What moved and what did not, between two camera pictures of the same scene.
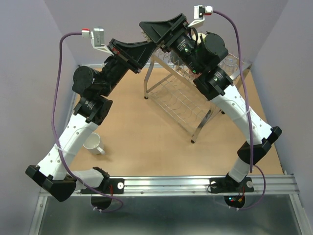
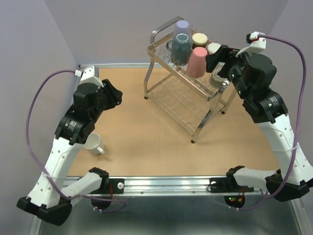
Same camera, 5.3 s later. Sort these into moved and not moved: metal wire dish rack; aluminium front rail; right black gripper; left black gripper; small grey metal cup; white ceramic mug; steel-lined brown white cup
Moved: left black gripper; small grey metal cup; right black gripper
Not moved: white ceramic mug; aluminium front rail; steel-lined brown white cup; metal wire dish rack
